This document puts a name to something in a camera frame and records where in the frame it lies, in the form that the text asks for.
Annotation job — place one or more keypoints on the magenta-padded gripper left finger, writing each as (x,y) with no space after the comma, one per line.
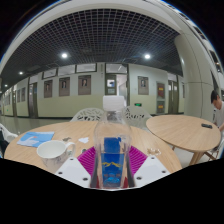
(73,170)

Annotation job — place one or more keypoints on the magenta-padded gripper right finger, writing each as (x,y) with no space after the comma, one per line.
(151,170)

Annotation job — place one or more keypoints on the clear bottle with blue label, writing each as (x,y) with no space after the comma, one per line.
(111,133)

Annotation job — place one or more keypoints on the white ceramic mug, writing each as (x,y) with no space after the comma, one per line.
(53,155)

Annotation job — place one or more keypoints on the white paper scrap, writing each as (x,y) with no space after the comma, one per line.
(84,140)

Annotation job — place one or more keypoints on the light blue booklet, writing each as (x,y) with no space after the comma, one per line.
(35,138)

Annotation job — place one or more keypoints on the round wooden side table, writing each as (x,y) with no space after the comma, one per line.
(183,130)

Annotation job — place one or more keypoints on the white perforated plastic chair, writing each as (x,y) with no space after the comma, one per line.
(138,114)
(87,115)
(9,135)

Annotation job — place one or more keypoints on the wooden folding chair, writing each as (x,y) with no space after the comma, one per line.
(215,151)

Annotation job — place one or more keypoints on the black phone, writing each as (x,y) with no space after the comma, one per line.
(206,125)

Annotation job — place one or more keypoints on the black bag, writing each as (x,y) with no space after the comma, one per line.
(2,144)

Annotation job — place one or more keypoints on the open dark green door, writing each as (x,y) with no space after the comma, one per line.
(110,90)

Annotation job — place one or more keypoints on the person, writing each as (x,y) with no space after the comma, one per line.
(219,111)

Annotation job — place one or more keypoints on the round ceiling lights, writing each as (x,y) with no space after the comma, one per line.
(64,55)

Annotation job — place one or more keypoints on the row of framed wall portraits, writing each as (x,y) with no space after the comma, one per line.
(84,85)

